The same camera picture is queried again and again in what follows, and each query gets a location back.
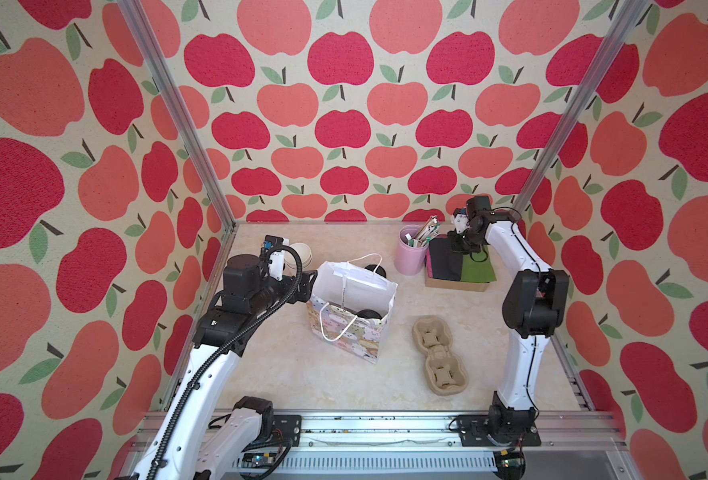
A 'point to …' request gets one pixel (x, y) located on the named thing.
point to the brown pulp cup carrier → (445, 372)
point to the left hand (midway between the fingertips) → (304, 270)
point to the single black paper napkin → (446, 263)
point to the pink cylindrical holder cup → (409, 260)
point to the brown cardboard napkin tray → (455, 284)
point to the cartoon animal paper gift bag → (349, 308)
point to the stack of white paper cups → (305, 253)
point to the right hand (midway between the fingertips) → (457, 248)
